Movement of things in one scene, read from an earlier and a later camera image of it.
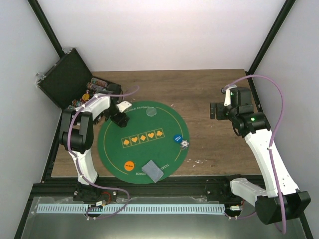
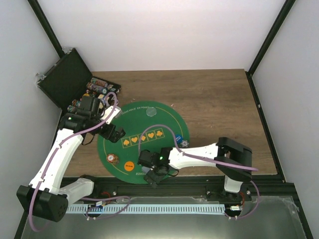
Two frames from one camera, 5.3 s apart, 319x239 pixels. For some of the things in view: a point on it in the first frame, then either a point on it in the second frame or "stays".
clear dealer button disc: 151,111 stays
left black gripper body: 119,121 to 107,134
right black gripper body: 221,116 to 157,178
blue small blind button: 178,138 stays
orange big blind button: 129,166 stays
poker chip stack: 184,144 stays
